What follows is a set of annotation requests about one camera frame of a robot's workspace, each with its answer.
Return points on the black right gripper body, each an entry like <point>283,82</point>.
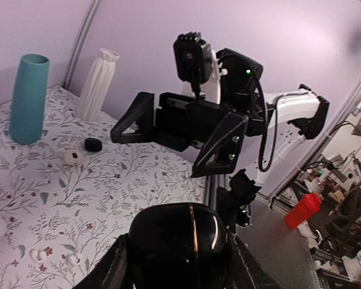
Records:
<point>181,120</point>

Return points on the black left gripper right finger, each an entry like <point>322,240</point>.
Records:
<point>244,270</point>

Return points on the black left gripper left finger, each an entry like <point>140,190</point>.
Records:
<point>112,271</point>

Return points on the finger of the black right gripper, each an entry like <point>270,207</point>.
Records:
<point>219,154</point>
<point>136,125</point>

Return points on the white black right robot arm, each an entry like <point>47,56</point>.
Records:
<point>221,104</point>

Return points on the small black closed earbud case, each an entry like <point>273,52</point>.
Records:
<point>93,145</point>

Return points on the white open earbud case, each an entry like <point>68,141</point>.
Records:
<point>74,158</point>

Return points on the white ribbed vase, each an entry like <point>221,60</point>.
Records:
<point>96,85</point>

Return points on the red bottle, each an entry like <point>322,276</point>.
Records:
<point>308,206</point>

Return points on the teal tall vase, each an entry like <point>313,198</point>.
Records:
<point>28,101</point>

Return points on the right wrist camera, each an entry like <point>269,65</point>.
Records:
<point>193,59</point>

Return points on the right aluminium frame post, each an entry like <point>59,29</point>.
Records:
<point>79,42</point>

